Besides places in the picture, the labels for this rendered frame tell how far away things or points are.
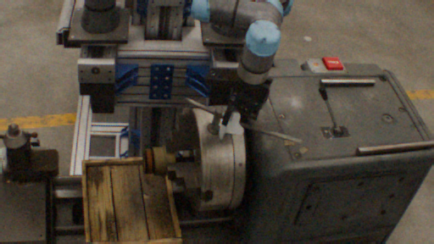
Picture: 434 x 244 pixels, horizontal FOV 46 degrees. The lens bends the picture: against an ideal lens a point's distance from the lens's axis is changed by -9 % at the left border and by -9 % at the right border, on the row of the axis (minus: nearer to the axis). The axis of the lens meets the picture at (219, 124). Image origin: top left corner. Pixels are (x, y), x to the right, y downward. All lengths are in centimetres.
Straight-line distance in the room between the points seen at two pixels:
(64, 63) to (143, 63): 174
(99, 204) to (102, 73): 48
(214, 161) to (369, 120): 50
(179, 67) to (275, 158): 74
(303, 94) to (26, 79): 235
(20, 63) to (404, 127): 277
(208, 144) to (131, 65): 65
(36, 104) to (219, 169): 212
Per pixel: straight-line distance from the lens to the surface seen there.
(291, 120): 159
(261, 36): 121
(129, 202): 179
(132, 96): 219
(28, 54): 390
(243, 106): 139
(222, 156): 152
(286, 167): 146
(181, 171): 159
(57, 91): 354
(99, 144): 290
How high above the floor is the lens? 230
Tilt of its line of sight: 43 degrees down
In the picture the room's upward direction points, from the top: 10 degrees clockwise
